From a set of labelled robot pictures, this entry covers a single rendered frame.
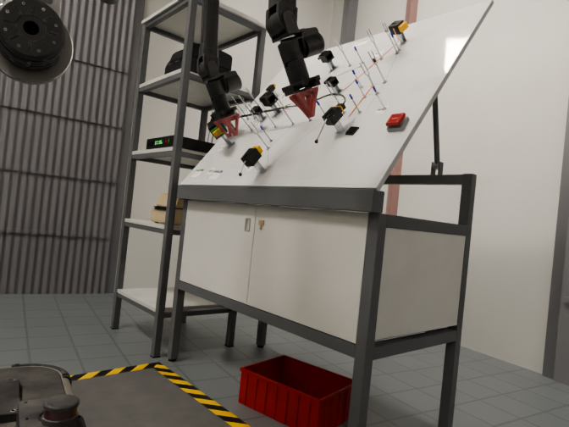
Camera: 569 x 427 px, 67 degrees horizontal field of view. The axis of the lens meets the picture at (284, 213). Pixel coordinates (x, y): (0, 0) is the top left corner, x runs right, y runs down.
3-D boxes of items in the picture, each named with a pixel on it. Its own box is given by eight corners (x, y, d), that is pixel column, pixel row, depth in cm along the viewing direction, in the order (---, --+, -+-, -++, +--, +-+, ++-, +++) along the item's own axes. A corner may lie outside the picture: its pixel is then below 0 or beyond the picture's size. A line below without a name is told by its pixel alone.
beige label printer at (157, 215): (168, 224, 223) (173, 187, 224) (148, 222, 238) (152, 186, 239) (216, 228, 245) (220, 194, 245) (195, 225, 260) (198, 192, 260)
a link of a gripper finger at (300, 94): (311, 115, 124) (301, 83, 122) (327, 112, 118) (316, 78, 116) (293, 123, 121) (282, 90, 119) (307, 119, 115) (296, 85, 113)
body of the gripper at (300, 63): (301, 88, 123) (292, 62, 121) (322, 80, 114) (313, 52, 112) (282, 95, 120) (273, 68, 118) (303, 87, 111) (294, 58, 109)
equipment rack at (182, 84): (151, 358, 213) (191, -13, 216) (107, 327, 259) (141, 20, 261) (235, 346, 247) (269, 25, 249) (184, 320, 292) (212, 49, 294)
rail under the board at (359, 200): (371, 212, 125) (373, 189, 125) (176, 198, 213) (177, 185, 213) (383, 213, 128) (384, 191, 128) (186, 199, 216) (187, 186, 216)
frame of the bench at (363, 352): (352, 485, 126) (379, 213, 127) (166, 359, 214) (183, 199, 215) (451, 433, 166) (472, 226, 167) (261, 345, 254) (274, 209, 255)
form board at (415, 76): (182, 186, 214) (179, 184, 213) (290, 63, 256) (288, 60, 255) (378, 192, 126) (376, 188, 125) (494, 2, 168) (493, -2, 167)
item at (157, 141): (174, 146, 221) (175, 134, 222) (145, 150, 248) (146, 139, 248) (227, 158, 243) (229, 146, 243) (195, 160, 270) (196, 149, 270)
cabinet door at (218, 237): (245, 304, 171) (256, 204, 171) (179, 280, 212) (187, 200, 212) (249, 303, 172) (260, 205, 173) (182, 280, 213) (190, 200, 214)
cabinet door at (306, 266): (353, 344, 129) (367, 213, 130) (245, 304, 170) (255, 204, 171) (359, 342, 131) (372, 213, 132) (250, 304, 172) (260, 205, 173)
